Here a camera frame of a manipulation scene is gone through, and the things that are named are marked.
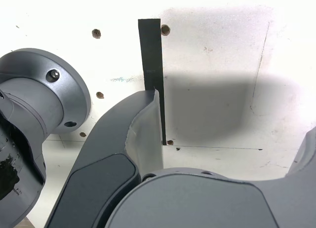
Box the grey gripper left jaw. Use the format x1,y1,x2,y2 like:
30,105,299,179
45,89,164,228

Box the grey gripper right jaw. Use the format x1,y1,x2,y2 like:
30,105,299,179
105,127,316,228

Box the black tape strip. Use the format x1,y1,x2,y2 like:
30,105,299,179
138,18,167,146

